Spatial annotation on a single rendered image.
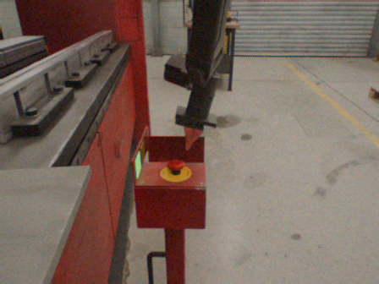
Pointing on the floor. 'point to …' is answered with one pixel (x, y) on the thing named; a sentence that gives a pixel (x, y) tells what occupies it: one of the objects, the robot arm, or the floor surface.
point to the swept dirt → (128, 249)
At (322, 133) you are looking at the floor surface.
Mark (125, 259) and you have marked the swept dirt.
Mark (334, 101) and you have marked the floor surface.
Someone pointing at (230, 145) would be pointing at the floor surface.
